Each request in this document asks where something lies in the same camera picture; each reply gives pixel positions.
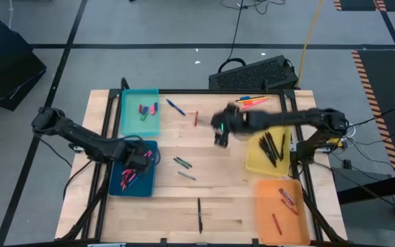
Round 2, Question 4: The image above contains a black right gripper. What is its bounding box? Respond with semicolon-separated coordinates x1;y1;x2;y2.
210;102;250;149

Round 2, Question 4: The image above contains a blue plastic bin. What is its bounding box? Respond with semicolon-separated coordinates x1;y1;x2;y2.
108;139;159;198

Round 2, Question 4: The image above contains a dark green crayon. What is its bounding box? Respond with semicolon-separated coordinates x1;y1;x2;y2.
176;156;193;169
173;157;190;170

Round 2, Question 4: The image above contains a blue ballpoint pen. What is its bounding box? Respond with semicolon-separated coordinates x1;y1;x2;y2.
165;98;187;117

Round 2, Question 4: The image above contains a teal plastic bin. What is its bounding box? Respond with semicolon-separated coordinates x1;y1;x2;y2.
120;88;160;139

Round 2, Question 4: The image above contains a yellow plastic bin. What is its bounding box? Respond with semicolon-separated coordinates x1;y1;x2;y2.
245;125;293;178

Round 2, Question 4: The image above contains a yellow pencil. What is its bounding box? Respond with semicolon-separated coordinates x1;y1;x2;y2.
237;97;269;104

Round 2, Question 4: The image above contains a black computer case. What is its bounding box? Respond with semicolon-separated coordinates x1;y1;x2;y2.
208;54;300;91

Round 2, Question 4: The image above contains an orange plastic bin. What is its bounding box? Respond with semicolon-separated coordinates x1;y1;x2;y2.
254;178;311;247

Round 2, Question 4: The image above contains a black beam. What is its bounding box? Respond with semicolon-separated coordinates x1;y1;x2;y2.
335;170;395;206

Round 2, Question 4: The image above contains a large black box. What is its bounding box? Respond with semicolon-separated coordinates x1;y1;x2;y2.
0;7;47;112

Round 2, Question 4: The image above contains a black mat orange striped edge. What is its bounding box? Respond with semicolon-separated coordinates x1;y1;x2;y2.
333;0;395;12
350;49;395;176

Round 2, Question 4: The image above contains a black hanging cable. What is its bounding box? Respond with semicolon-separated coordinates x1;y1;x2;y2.
217;0;287;73

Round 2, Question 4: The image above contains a yellow hanging cable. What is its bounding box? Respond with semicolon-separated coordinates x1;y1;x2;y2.
296;0;325;87

